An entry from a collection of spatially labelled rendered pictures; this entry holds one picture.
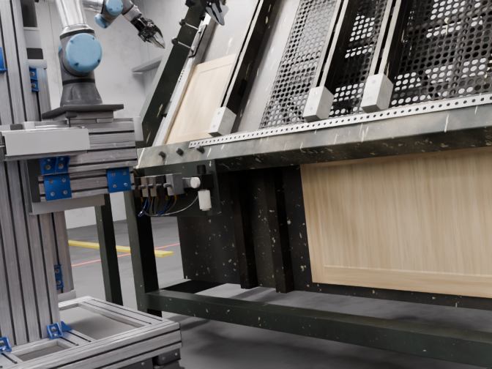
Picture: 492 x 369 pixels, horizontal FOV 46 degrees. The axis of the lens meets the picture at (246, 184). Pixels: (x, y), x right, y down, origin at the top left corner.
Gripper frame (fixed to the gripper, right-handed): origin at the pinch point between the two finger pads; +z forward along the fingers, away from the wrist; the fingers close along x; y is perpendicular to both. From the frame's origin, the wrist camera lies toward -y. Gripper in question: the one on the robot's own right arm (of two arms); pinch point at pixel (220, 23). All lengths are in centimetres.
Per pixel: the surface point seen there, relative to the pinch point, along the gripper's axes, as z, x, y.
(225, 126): 39.3, 23.2, -5.1
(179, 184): 51, 35, -32
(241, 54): 18.7, 28.6, 25.1
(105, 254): 70, 85, -60
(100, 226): 58, 86, -54
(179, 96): 25, 68, 10
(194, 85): 24, 63, 18
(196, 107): 32, 54, 6
